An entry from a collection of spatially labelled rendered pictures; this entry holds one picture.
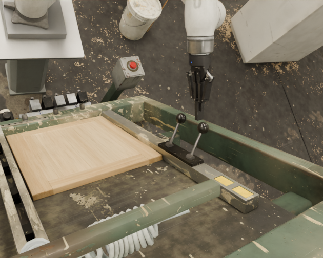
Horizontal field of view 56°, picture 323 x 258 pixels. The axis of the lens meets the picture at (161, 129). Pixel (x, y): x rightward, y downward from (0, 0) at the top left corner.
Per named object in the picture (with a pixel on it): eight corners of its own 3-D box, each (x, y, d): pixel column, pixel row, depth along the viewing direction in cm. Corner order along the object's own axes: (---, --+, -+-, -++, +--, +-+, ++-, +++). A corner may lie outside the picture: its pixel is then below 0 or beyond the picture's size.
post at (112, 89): (95, 118, 247) (125, 75, 183) (98, 125, 246) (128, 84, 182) (88, 120, 244) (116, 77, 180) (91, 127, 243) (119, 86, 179)
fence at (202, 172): (111, 116, 156) (110, 109, 155) (258, 207, 81) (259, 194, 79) (102, 119, 154) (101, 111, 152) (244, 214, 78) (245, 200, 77)
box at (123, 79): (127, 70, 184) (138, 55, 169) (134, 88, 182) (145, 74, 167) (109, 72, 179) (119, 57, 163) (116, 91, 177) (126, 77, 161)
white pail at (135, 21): (143, 16, 301) (163, -19, 261) (150, 43, 295) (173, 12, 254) (113, 15, 286) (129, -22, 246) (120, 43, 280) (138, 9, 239)
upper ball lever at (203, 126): (189, 159, 101) (205, 122, 100) (196, 164, 98) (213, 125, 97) (181, 157, 99) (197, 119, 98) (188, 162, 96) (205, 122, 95)
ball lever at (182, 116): (168, 148, 110) (183, 113, 110) (175, 151, 107) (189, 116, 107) (161, 145, 108) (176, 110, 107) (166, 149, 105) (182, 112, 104)
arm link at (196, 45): (202, 34, 108) (201, 51, 110) (181, 36, 103) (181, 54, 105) (219, 35, 101) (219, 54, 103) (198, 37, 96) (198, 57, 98)
